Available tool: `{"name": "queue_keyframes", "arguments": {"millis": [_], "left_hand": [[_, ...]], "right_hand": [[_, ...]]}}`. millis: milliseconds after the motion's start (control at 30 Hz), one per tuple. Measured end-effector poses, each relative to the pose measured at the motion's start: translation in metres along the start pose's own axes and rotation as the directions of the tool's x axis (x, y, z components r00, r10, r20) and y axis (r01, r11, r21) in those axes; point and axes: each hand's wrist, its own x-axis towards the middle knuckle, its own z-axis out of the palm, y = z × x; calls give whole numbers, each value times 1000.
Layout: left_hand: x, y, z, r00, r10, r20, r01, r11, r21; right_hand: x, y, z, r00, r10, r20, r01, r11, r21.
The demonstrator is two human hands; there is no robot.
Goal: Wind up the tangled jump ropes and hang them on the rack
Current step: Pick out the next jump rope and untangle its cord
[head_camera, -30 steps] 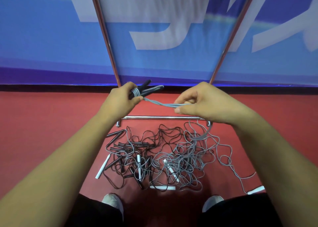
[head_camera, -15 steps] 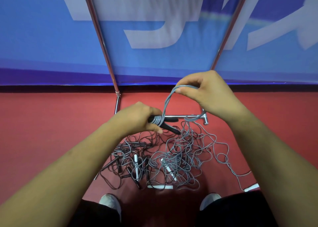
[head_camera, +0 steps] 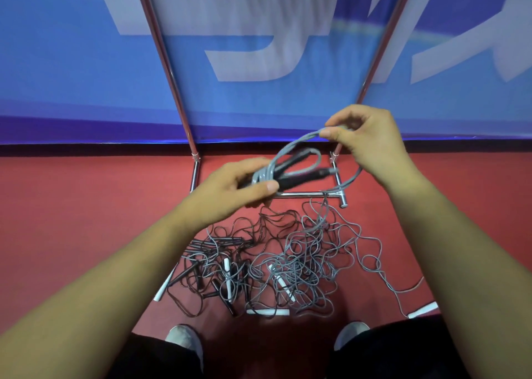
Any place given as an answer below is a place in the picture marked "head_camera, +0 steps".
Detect person's left forearm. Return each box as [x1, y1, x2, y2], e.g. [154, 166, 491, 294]
[0, 206, 210, 379]

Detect person's right hand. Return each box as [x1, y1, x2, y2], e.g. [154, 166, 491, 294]
[319, 104, 421, 193]

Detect person's white shoe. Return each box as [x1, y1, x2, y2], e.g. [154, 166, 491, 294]
[165, 325, 204, 372]
[334, 321, 371, 352]

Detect grey jump rope black handles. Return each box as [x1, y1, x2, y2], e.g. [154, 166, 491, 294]
[239, 126, 364, 195]

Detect person's right forearm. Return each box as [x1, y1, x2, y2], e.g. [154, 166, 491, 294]
[384, 172, 532, 379]

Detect person's right white shoe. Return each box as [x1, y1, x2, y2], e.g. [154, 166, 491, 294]
[334, 321, 371, 352]

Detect person's left hand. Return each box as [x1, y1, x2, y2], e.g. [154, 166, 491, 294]
[179, 157, 280, 230]

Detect person's black trousers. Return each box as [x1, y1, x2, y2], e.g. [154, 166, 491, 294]
[106, 314, 471, 379]

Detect chrome banner stand frame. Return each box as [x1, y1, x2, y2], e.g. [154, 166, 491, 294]
[132, 0, 418, 209]

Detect blue printed banner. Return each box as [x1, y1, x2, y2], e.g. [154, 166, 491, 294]
[0, 0, 532, 145]

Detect pile of tangled jump ropes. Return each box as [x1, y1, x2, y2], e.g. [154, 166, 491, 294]
[153, 196, 439, 320]

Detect person's left white shoe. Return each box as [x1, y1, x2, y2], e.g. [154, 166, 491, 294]
[165, 325, 204, 372]

